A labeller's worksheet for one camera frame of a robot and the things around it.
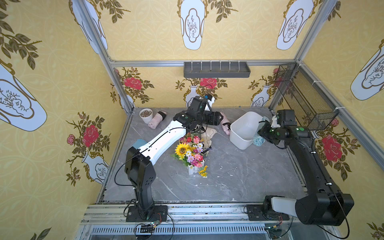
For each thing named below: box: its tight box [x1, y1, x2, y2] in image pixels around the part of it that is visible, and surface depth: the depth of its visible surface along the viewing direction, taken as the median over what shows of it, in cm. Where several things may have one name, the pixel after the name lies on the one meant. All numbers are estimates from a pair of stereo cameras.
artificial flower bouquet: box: [171, 132, 208, 178], surface depth 79 cm
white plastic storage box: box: [229, 111, 264, 150], surface depth 100 cm
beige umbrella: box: [200, 126, 218, 149], surface depth 101 cm
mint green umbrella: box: [252, 130, 266, 147], surface depth 77 cm
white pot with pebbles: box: [139, 108, 153, 124], surface depth 112 cm
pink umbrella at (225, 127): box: [220, 111, 231, 136], surface depth 106 cm
